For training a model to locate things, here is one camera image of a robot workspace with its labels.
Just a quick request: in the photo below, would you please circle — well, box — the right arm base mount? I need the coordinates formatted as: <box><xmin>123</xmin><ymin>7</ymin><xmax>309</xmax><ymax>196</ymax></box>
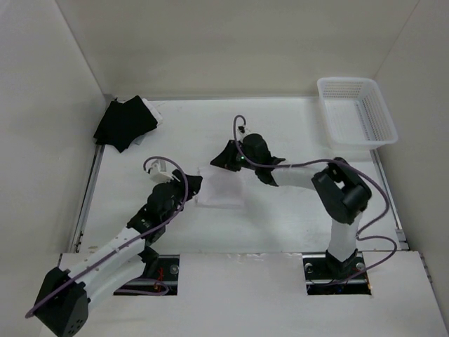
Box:
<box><xmin>302</xmin><ymin>253</ymin><xmax>371</xmax><ymax>296</ymax></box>

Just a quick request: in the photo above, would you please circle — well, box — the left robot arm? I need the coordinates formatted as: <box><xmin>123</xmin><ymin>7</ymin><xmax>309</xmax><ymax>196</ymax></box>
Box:
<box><xmin>32</xmin><ymin>170</ymin><xmax>203</xmax><ymax>336</ymax></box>

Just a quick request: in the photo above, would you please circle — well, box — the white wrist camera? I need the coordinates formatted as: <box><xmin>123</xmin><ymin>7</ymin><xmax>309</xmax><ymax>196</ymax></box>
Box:
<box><xmin>237</xmin><ymin>125</ymin><xmax>252</xmax><ymax>138</ymax></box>
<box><xmin>147</xmin><ymin>159</ymin><xmax>175</xmax><ymax>184</ymax></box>

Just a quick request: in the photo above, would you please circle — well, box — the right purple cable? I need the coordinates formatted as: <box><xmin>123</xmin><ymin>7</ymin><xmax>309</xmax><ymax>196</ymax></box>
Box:
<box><xmin>233</xmin><ymin>114</ymin><xmax>398</xmax><ymax>284</ymax></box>

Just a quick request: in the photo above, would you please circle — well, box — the white tank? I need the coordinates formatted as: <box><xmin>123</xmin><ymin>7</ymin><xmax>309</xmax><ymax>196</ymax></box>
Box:
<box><xmin>195</xmin><ymin>166</ymin><xmax>246</xmax><ymax>209</ymax></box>
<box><xmin>132</xmin><ymin>98</ymin><xmax>163</xmax><ymax>145</ymax></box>

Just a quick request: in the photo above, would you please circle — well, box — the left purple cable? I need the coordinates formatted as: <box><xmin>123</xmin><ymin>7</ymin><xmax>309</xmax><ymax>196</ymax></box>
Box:
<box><xmin>24</xmin><ymin>157</ymin><xmax>193</xmax><ymax>319</ymax></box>

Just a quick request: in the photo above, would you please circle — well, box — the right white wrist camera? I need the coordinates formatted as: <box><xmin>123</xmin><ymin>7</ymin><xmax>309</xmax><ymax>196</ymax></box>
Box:
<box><xmin>237</xmin><ymin>125</ymin><xmax>252</xmax><ymax>138</ymax></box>

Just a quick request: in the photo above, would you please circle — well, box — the white plastic basket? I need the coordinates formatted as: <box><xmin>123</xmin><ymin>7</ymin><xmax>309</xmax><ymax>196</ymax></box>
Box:
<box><xmin>316</xmin><ymin>77</ymin><xmax>398</xmax><ymax>151</ymax></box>

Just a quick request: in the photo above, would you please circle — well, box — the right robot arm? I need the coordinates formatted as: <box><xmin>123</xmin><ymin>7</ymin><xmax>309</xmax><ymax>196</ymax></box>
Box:
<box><xmin>210</xmin><ymin>133</ymin><xmax>372</xmax><ymax>278</ymax></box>

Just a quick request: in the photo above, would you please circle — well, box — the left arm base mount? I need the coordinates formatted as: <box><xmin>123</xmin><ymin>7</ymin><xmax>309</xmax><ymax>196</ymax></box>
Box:
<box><xmin>114</xmin><ymin>251</ymin><xmax>180</xmax><ymax>296</ymax></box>

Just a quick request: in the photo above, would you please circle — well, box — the folded white tank top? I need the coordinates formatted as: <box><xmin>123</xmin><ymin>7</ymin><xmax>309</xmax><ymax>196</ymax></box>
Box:
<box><xmin>132</xmin><ymin>98</ymin><xmax>163</xmax><ymax>145</ymax></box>

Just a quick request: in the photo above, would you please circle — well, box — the purple cable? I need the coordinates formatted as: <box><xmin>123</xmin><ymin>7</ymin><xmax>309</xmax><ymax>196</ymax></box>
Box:
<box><xmin>233</xmin><ymin>114</ymin><xmax>398</xmax><ymax>284</ymax></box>
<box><xmin>24</xmin><ymin>157</ymin><xmax>193</xmax><ymax>319</ymax></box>

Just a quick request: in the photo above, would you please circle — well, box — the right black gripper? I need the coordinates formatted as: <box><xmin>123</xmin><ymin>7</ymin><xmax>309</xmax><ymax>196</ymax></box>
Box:
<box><xmin>211</xmin><ymin>140</ymin><xmax>259</xmax><ymax>172</ymax></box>

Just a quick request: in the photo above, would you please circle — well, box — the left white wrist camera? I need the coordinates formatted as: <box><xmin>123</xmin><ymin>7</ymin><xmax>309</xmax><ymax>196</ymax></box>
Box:
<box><xmin>147</xmin><ymin>159</ymin><xmax>175</xmax><ymax>184</ymax></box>

